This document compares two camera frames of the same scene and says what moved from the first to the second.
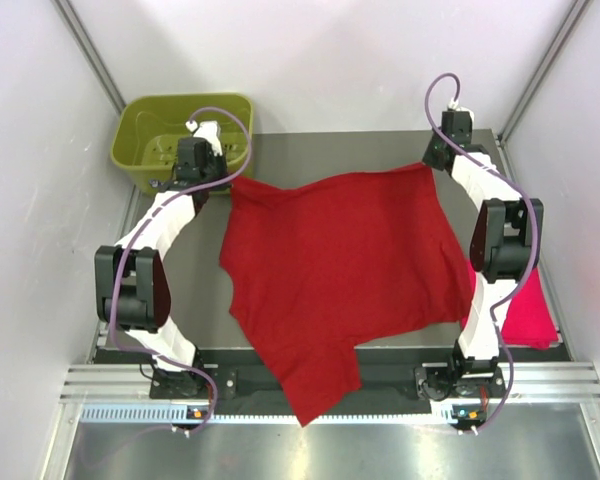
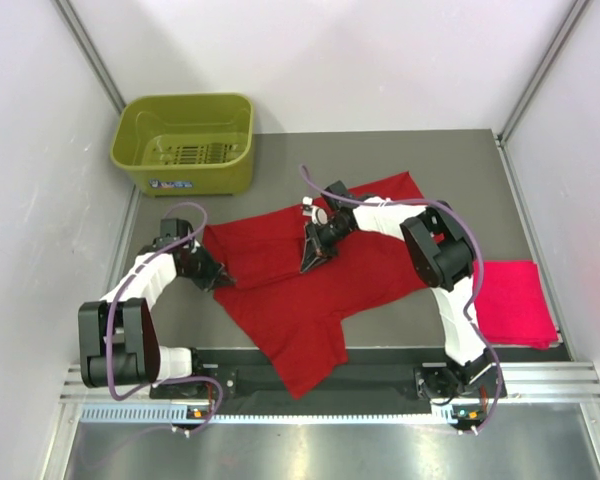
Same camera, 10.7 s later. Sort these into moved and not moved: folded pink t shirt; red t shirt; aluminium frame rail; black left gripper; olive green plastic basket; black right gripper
Moved: black left gripper; black right gripper; red t shirt
Not moved: folded pink t shirt; olive green plastic basket; aluminium frame rail
